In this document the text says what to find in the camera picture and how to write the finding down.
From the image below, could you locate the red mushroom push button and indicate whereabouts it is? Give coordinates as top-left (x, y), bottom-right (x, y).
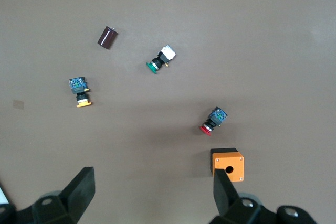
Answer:
top-left (198, 106), bottom-right (229, 136)

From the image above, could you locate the orange button enclosure box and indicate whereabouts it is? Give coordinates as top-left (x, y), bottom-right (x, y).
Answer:
top-left (209, 148), bottom-right (245, 182)

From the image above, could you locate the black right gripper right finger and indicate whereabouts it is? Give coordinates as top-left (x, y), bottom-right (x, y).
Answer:
top-left (209, 169), bottom-right (279, 224)

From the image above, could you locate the dark red cylindrical capacitor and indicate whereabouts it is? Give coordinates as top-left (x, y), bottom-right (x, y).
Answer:
top-left (97, 26), bottom-right (118, 50)

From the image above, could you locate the green mushroom push button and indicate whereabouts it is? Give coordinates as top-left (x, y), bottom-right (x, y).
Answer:
top-left (145, 45), bottom-right (177, 75)

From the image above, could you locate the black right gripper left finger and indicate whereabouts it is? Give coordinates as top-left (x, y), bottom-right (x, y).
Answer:
top-left (31, 166), bottom-right (96, 224)

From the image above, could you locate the yellow mushroom push button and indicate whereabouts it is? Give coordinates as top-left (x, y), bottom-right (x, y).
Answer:
top-left (68, 77), bottom-right (93, 109)

